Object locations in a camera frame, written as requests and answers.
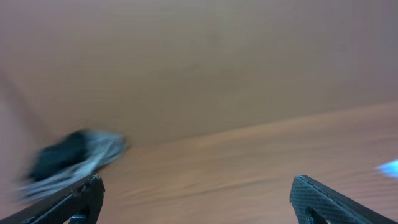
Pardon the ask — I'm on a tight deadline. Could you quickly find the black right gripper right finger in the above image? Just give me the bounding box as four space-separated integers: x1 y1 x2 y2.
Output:
289 175 397 224

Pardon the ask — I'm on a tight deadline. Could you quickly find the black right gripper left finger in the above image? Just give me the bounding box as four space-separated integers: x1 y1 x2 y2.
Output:
1 174 105 224

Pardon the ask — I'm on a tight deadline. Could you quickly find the light blue t-shirt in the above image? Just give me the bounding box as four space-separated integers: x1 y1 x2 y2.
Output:
377 159 398 179

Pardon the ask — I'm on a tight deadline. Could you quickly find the folded grey shirt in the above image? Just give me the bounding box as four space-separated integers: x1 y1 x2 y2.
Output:
21 130 128 202

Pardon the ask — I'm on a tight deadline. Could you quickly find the folded black shirt on stack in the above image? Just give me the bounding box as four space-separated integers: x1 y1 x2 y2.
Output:
27 130 88 182

